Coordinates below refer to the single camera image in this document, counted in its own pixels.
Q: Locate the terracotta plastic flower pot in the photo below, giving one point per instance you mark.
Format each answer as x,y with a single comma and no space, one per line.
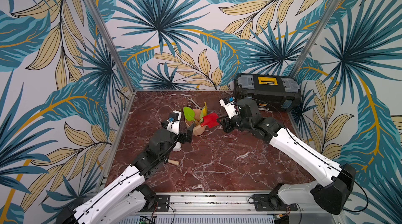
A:
198,130

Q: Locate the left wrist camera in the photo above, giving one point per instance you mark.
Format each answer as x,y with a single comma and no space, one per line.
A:
173,122

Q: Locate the yellow toy shovel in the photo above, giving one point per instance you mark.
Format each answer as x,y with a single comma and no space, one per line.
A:
205,108

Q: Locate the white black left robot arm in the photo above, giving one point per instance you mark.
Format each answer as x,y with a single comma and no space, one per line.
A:
128,193

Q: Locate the green toy trowel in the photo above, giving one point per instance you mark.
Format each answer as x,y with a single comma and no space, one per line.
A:
189,114

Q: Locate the aluminium corner post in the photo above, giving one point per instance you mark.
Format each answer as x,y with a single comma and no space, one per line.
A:
326,15
99,22

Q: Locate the red toy shovel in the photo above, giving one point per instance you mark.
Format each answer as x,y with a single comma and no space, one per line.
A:
210,120

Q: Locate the aluminium corner post left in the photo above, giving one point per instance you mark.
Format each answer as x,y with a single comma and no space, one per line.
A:
99,22

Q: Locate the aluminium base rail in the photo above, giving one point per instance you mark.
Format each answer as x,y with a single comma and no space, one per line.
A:
237,207

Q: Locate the green toy rake wooden handle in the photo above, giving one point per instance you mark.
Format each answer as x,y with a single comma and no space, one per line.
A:
173,162

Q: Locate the black deli toolbox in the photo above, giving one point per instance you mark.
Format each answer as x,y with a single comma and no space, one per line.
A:
270,92

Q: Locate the aluminium corner post right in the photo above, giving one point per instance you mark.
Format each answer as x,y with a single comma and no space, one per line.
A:
326,15

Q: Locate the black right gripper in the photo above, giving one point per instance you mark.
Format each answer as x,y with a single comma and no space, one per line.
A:
227,123

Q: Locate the white trigger spray bottle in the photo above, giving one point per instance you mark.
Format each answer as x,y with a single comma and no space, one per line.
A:
177,147

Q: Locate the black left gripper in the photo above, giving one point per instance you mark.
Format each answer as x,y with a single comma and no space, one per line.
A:
183,138

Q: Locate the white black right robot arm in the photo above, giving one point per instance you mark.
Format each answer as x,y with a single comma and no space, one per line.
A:
333,182

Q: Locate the silver open-end wrench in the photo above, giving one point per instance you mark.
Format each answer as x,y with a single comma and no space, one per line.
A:
194,103

